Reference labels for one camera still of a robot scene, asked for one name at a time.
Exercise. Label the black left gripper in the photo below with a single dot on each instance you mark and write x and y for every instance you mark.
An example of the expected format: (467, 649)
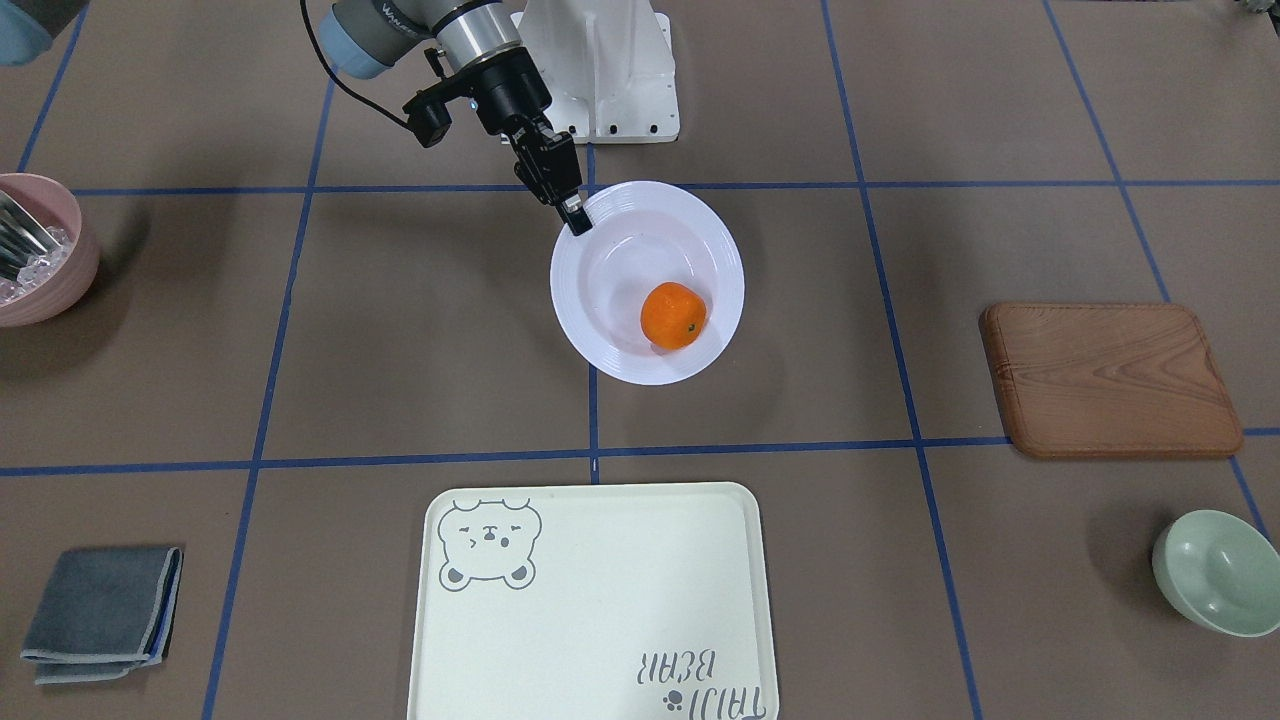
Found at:
(512, 100)

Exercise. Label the white round plate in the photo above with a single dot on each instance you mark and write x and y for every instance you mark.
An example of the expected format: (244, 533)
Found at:
(644, 234)

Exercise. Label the orange fruit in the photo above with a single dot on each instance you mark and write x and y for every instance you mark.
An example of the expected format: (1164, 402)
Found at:
(672, 316)

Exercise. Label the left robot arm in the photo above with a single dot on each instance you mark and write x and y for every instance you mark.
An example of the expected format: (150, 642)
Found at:
(474, 50)

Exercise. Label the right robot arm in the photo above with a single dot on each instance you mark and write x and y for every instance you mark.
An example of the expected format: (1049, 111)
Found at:
(28, 28)

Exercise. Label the cream bear serving tray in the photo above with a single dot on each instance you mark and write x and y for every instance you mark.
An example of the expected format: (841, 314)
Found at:
(636, 601)

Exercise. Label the pink bowl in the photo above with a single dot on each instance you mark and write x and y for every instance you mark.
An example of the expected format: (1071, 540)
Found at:
(69, 277)

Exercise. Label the wooden cutting board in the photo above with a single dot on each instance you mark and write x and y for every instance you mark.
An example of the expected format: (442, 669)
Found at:
(1108, 381)

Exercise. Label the clear plastic cups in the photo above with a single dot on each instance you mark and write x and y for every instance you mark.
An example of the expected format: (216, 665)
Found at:
(24, 268)

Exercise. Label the folded grey cloth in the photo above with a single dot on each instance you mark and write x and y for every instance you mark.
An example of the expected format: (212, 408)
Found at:
(104, 612)

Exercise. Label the light green bowl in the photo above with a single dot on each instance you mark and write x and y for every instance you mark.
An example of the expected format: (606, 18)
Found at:
(1218, 572)

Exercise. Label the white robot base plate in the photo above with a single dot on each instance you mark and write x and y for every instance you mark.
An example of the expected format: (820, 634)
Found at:
(609, 66)

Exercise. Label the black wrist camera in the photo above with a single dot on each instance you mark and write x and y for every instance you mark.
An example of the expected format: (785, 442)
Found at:
(427, 114)

